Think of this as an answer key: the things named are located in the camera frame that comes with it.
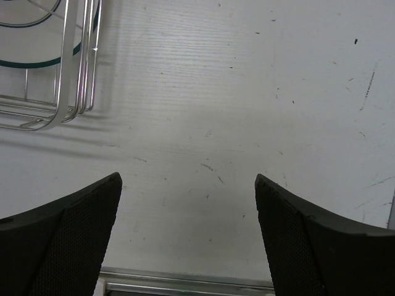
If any right aluminium frame rail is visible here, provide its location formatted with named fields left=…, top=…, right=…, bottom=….
left=99, top=267, right=275, bottom=295

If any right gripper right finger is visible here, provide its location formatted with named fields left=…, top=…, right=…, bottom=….
left=255, top=174, right=394, bottom=295

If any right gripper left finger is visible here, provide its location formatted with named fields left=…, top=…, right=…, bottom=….
left=1, top=172, right=122, bottom=295

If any wire dish rack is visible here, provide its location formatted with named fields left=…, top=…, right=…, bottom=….
left=1, top=1, right=103, bottom=131

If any white plate right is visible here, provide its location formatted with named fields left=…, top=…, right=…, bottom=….
left=0, top=0, right=102, bottom=69

